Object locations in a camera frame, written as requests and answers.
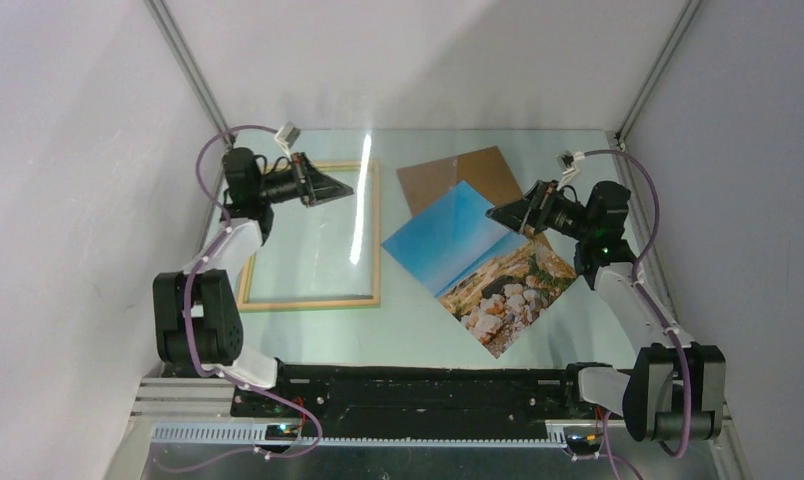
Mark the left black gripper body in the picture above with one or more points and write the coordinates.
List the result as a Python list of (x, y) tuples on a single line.
[(286, 185)]

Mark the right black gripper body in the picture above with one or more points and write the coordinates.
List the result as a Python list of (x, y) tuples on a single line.
[(553, 212)]

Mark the seaside landscape photo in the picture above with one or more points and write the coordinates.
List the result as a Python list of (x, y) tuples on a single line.
[(494, 282)]

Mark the wooden picture frame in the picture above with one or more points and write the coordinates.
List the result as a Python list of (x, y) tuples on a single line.
[(322, 291)]

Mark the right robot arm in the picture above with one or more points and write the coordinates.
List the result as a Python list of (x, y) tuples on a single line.
[(675, 390)]

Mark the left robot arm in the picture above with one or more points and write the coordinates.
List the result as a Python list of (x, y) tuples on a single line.
[(197, 319)]

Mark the brown backing board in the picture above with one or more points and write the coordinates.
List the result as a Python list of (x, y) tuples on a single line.
[(485, 171)]

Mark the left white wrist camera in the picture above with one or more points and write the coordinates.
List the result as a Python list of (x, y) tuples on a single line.
[(286, 136)]

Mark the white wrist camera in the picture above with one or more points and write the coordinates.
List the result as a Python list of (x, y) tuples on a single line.
[(570, 163), (286, 136)]

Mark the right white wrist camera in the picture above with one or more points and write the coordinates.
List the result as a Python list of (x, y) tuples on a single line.
[(570, 163)]

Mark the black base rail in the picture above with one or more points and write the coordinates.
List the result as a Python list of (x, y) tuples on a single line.
[(431, 404)]

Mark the aluminium frame rails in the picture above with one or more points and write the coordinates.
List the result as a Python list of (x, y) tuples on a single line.
[(181, 428)]

